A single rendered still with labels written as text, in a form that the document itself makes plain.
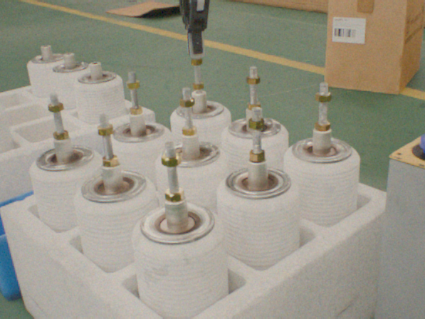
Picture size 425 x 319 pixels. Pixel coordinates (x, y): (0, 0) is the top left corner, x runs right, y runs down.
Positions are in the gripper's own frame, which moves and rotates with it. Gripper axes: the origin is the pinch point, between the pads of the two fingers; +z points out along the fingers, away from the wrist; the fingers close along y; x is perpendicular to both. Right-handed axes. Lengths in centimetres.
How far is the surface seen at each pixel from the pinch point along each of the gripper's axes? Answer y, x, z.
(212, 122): 4.5, 0.9, 11.2
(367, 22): -68, 64, 15
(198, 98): 1.1, -0.4, 8.2
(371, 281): 26.5, 16.8, 28.1
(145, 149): 10.6, -9.9, 11.3
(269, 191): 29.2, 1.8, 10.4
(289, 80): -88, 47, 36
